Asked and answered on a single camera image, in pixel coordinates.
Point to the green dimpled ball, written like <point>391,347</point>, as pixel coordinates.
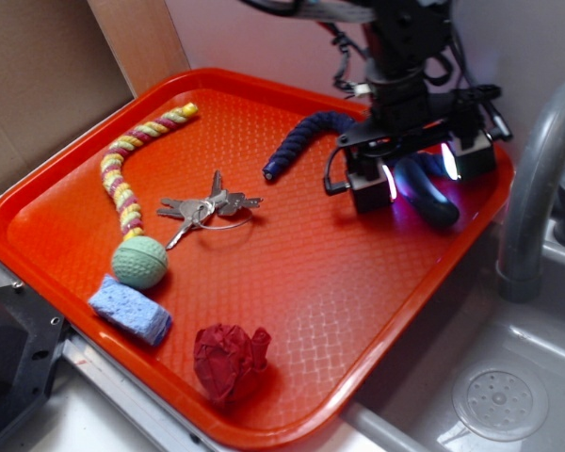
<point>140,262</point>

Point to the grey toy sink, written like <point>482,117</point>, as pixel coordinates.
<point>474,372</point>

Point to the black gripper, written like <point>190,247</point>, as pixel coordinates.
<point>463,121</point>

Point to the silver key bunch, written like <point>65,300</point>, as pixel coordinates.
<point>195,213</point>

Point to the crumpled red paper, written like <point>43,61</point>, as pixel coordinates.
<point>228,362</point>

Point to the brown cardboard box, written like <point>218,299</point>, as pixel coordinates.
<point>58,78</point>

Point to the grey toy faucet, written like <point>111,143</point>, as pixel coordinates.
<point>537,189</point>

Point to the dark green plastic pickle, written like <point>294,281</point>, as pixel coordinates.
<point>430,204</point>

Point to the black metal mount bracket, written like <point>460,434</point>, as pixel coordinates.
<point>31,335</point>

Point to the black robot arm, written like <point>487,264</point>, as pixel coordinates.
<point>411,45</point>

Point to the blue sponge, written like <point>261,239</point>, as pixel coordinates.
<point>131,311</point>

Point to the red plastic tray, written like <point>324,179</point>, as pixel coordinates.
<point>332,287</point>

